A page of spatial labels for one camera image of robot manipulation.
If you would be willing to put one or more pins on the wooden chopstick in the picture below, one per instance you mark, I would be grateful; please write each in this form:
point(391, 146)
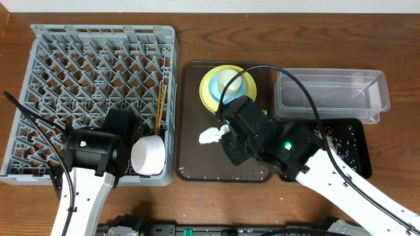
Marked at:
point(158, 107)
point(162, 103)

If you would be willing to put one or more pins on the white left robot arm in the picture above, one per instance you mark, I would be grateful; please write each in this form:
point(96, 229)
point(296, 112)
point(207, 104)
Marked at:
point(95, 158)

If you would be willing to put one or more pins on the dark brown serving tray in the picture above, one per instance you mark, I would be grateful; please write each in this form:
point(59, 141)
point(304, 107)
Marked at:
point(206, 162)

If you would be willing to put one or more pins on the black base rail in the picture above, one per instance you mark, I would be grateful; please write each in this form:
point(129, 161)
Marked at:
point(167, 230)

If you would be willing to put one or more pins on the black waste tray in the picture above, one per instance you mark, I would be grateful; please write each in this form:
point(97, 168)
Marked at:
point(365, 165)

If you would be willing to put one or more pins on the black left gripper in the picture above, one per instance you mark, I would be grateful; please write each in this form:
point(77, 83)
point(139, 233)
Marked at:
point(123, 152)

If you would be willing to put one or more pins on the leftover rice pile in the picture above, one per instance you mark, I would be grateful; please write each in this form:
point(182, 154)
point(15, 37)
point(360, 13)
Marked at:
point(342, 141)

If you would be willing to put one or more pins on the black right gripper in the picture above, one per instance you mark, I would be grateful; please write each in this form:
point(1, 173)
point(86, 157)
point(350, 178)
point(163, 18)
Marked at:
point(233, 144)

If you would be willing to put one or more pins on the light blue small plate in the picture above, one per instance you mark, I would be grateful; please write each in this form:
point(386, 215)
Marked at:
point(220, 80)

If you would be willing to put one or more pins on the yellow-green plate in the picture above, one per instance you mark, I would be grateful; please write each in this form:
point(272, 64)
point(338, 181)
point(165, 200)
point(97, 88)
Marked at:
point(206, 98)

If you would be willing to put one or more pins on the white bowl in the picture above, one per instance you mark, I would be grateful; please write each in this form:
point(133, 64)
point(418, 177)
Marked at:
point(148, 155)

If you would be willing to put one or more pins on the clear plastic container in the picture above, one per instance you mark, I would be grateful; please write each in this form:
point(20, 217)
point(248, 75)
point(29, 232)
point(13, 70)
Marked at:
point(337, 93)

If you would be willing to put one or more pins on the grey plastic dish rack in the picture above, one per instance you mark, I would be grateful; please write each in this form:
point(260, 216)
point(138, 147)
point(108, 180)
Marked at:
point(77, 73)

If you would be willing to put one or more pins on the white napkin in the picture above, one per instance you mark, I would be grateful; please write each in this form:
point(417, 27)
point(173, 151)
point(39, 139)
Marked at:
point(213, 134)

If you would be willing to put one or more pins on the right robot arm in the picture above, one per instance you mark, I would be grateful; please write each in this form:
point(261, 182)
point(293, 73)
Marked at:
point(294, 152)

